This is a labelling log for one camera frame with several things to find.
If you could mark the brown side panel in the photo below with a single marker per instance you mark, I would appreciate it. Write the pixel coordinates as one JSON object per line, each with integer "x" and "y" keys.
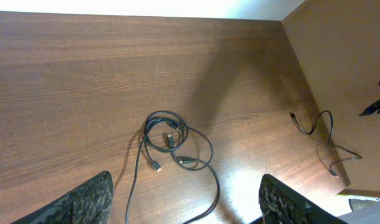
{"x": 337, "y": 43}

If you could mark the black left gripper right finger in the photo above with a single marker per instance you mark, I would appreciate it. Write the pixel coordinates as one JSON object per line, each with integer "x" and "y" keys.
{"x": 279, "y": 203}

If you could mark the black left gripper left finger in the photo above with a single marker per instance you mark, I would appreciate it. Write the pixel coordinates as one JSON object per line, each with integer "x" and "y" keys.
{"x": 90, "y": 202}

